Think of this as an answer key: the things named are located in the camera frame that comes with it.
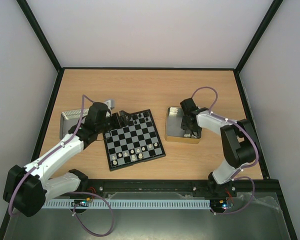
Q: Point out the black and silver chessboard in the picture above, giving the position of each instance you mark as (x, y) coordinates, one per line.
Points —
(132, 137)

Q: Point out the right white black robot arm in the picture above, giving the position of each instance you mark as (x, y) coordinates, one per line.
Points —
(240, 144)

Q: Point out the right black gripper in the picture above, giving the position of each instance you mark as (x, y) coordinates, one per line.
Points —
(188, 124)

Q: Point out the silver square tin lid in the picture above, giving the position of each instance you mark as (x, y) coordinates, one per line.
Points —
(68, 119)

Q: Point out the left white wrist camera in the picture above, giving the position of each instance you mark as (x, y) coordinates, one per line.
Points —
(110, 103)

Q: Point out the gold square tin tray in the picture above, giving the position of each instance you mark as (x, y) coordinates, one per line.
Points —
(173, 131)

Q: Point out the light blue cable duct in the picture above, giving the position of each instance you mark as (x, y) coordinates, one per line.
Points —
(130, 204)

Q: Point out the black metal frame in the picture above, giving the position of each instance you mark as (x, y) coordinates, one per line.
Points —
(271, 12)

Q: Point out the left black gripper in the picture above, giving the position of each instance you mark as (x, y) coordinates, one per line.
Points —
(124, 123)

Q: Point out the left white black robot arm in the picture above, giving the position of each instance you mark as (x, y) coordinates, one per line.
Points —
(29, 187)

